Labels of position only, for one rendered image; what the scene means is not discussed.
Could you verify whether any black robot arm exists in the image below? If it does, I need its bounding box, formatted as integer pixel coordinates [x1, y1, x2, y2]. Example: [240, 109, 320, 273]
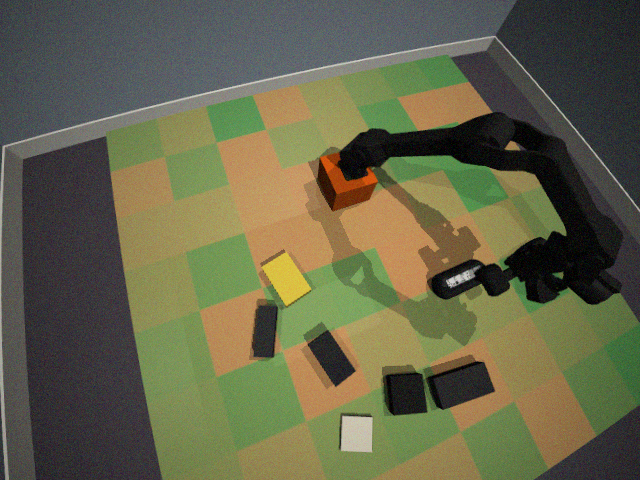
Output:
[338, 112, 623, 305]

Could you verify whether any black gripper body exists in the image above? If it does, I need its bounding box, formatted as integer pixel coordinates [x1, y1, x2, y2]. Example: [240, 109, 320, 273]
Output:
[477, 237, 547, 296]

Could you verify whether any yellow rectangular block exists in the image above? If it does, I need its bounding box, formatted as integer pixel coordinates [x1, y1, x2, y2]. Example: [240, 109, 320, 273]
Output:
[262, 252, 311, 308]

